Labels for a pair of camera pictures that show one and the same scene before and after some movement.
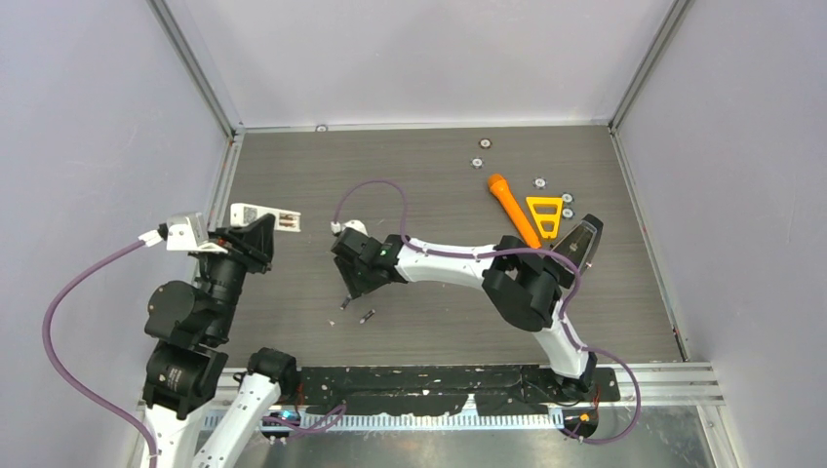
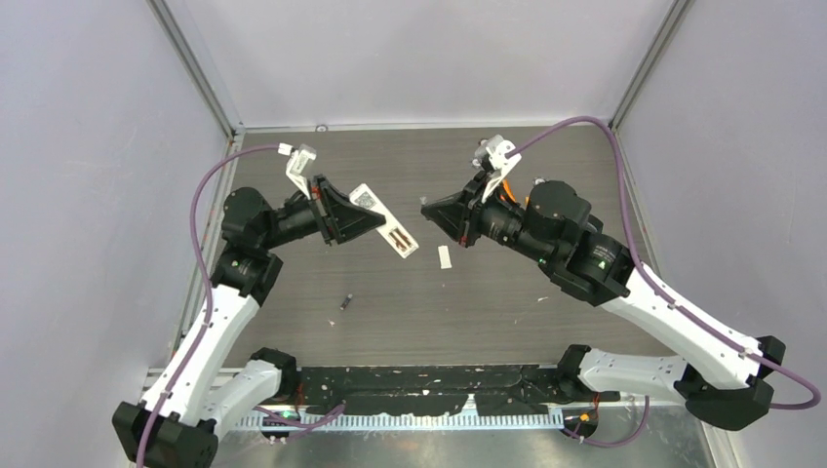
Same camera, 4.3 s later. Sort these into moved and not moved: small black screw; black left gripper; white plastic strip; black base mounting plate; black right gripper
Moved: black left gripper; black right gripper; white plastic strip
Not moved: small black screw; black base mounting plate
